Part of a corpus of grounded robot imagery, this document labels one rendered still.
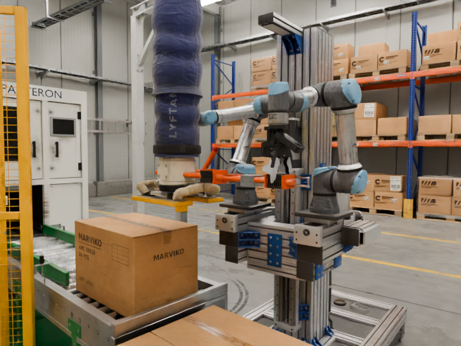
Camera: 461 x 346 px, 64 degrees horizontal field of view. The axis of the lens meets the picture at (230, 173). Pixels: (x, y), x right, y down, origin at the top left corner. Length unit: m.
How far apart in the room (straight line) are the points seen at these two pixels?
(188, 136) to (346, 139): 0.72
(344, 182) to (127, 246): 1.06
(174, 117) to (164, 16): 0.44
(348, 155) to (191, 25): 0.92
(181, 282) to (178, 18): 1.28
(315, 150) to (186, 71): 0.86
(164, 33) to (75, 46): 10.25
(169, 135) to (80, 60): 10.35
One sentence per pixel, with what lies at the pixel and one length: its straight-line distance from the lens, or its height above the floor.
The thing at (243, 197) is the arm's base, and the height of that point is 1.08.
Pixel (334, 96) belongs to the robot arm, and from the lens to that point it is 1.76.
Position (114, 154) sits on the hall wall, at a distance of 12.23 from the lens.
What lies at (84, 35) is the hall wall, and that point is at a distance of 12.19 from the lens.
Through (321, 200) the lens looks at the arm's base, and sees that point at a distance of 1.89.
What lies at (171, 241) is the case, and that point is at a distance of 1.91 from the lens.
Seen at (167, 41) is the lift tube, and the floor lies 1.82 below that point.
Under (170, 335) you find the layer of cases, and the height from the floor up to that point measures 0.54.
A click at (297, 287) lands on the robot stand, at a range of 2.20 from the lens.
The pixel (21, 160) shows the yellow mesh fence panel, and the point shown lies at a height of 1.29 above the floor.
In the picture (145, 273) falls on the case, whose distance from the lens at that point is 1.85.
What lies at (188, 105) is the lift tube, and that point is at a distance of 1.71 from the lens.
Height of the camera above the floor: 1.34
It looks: 3 degrees down
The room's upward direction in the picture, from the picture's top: straight up
